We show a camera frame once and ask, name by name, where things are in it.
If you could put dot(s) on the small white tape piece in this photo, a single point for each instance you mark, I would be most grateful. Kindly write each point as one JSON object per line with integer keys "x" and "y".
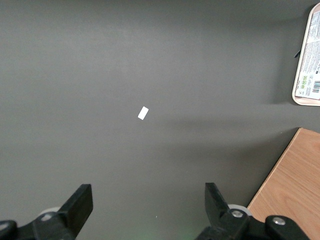
{"x": 143, "y": 113}

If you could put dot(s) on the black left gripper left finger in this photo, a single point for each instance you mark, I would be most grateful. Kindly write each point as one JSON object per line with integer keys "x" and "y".
{"x": 75, "y": 207}

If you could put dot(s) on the wooden two-drawer cabinet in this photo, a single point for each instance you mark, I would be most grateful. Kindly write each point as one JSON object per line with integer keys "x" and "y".
{"x": 292, "y": 185}

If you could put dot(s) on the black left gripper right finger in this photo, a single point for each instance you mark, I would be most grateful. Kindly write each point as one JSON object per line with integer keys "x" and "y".
{"x": 216, "y": 205}

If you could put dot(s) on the beige plastic tray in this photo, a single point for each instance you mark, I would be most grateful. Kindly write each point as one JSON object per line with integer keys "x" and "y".
{"x": 295, "y": 95}

